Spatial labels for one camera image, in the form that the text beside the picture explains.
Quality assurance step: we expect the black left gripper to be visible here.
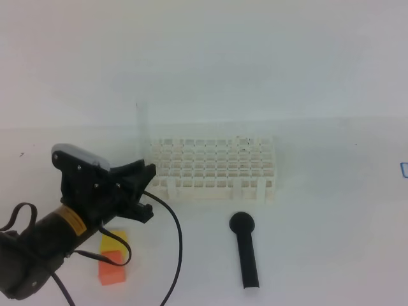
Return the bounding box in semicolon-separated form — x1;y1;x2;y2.
61;159;156;223

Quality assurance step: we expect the clear glass test tube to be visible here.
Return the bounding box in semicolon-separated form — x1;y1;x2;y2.
136;102;150;164

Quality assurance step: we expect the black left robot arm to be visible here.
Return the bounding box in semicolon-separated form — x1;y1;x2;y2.
1;149;156;300

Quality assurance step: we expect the white test tube rack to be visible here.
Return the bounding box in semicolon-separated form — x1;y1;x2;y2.
147;136;276;204

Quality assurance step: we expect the yellow foam cube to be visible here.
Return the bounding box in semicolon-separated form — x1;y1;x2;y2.
99;229;128;257

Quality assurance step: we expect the orange foam cube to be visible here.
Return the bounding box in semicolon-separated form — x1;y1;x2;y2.
98;251;126;286

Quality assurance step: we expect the black round-headed cylinder tool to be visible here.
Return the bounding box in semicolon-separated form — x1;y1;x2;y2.
229;212;259;289

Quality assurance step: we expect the blue outlined label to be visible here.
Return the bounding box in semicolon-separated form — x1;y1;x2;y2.
400;163;408;179

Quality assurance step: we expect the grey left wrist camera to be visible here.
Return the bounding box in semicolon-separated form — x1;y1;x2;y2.
51;143;110;173

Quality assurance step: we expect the black left camera cable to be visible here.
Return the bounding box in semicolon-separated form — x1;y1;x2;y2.
50;190;184;306

